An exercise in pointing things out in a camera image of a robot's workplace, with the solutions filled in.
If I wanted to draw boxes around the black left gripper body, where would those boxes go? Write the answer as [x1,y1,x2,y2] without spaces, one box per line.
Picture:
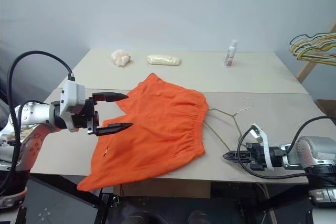
[71,98,100,134]

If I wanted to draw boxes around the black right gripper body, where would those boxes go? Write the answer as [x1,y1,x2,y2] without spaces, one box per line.
[245,142,268,171]

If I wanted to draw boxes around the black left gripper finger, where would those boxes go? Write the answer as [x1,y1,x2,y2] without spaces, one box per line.
[91,91,130,104]
[94,122,134,137]

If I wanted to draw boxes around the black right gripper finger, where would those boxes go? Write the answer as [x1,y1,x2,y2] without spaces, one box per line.
[223,155,250,165]
[223,150,248,158]

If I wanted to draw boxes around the olive wire hanger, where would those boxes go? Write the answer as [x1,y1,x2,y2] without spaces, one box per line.
[203,97,253,154]

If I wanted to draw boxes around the orange shorts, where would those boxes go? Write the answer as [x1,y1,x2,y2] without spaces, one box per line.
[77,73,210,192]

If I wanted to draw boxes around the white crumpled cloth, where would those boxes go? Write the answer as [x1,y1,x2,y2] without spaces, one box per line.
[110,48,132,66]

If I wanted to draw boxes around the pale yellow packet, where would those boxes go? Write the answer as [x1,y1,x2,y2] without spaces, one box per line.
[146,54,183,66]

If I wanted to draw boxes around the dark rounded shape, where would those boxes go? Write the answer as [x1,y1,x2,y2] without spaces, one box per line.
[130,210,169,224]
[188,209,211,224]

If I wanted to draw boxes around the cardboard box under table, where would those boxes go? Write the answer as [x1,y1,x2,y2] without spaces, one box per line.
[119,178,212,199]

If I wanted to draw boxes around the brown cardboard box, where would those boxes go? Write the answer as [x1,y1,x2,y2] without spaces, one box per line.
[314,99,336,125]

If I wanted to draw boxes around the bunch of hangers on rack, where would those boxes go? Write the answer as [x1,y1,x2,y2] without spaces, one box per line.
[296,22,336,83]

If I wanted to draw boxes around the white spray bottle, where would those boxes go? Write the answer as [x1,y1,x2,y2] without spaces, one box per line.
[224,39,238,68]

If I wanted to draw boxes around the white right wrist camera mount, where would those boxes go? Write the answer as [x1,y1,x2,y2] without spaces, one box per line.
[250,123,275,168]

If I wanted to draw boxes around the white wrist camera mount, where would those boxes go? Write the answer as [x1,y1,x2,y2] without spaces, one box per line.
[250,123,275,168]
[59,80,86,133]

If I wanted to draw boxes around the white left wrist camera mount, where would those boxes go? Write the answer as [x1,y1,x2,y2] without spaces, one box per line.
[59,80,86,133]

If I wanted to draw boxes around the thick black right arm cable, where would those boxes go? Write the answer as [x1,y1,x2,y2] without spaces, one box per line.
[286,115,336,155]

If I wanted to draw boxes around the black table frame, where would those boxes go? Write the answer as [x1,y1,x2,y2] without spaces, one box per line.
[26,173,316,224]

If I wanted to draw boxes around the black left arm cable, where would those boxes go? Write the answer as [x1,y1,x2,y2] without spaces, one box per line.
[0,50,76,190]

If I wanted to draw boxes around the dark green wire hanger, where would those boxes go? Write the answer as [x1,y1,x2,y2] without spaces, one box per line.
[290,33,336,49]

